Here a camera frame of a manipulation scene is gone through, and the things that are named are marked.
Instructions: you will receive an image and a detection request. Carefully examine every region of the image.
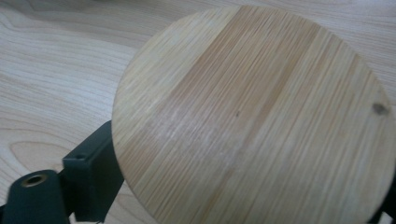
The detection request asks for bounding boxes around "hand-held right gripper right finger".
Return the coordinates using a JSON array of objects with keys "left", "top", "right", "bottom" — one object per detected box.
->
[{"left": 368, "top": 186, "right": 396, "bottom": 224}]

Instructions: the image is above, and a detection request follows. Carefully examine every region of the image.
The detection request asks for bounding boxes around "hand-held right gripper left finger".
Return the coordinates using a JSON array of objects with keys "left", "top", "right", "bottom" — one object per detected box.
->
[{"left": 62, "top": 120, "right": 125, "bottom": 223}]

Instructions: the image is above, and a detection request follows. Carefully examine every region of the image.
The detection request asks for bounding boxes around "glass jar of dark grains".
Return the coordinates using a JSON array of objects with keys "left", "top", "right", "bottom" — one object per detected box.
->
[{"left": 111, "top": 4, "right": 396, "bottom": 224}]

